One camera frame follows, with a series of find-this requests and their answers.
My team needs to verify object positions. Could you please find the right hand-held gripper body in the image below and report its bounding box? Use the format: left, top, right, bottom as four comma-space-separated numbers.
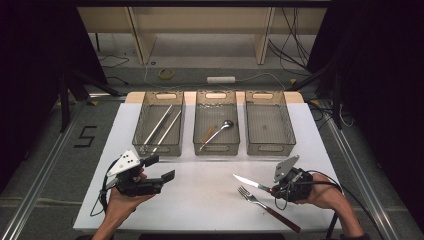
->
273, 154, 315, 203

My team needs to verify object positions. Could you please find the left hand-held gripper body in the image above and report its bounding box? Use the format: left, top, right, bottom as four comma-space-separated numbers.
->
106, 149, 164, 198

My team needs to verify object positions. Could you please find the grey transparent plastic bin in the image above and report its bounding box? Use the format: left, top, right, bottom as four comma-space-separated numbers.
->
131, 90, 186, 158
192, 90, 241, 157
244, 90, 297, 157

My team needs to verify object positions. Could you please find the wooden-handled metal fork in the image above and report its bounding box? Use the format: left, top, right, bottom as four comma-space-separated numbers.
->
237, 185, 302, 234

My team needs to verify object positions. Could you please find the wooden-handled metal knife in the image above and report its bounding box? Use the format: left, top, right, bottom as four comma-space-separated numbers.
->
232, 173, 273, 193

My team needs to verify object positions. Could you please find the metal chopstick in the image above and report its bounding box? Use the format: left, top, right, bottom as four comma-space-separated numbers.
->
143, 106, 175, 154
141, 105, 173, 153

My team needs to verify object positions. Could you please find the amber plastic spoon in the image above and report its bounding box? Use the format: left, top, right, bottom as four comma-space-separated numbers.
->
199, 124, 217, 145

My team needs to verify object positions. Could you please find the metal spoon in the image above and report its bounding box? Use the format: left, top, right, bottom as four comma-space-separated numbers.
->
199, 119, 235, 153

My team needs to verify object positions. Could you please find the person's right hand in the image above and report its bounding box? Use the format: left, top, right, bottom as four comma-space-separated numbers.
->
296, 173, 346, 209

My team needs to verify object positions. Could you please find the person's left hand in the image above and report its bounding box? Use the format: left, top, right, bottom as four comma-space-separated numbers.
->
105, 189, 154, 219

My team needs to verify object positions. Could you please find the yellow tape roll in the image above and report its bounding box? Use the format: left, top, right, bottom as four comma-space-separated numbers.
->
158, 68, 176, 80

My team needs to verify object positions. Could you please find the black metal stand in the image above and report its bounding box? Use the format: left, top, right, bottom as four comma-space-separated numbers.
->
286, 63, 344, 131
58, 71, 123, 133

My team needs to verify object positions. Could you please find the white power strip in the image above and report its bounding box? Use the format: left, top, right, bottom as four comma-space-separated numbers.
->
206, 76, 237, 85

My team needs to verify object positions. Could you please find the dark curtain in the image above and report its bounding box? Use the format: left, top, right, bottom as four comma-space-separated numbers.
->
0, 0, 109, 191
306, 0, 424, 221

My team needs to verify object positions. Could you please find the light wooden shelf unit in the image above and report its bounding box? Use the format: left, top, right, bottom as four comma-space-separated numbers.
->
78, 6, 328, 66

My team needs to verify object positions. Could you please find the left hand-held gripper cable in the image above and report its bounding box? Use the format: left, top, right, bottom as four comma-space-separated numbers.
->
89, 159, 119, 218

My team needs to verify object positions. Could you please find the hand-held gripper cable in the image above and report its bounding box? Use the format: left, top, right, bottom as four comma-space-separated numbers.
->
274, 169, 384, 240
89, 159, 119, 218

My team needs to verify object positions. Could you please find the right hand-held gripper cable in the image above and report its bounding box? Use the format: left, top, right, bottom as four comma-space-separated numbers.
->
274, 169, 384, 240

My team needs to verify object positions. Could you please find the metal floor rail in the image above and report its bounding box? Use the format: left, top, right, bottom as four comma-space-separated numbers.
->
319, 99, 401, 240
0, 99, 88, 240

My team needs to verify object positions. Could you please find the thin black floor cable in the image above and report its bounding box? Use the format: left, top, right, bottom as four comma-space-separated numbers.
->
99, 54, 130, 86

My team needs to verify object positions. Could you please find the white power cable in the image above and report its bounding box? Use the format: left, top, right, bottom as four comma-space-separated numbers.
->
143, 63, 288, 92

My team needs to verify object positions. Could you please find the black cable bundle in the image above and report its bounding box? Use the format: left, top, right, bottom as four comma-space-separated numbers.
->
268, 7, 313, 73

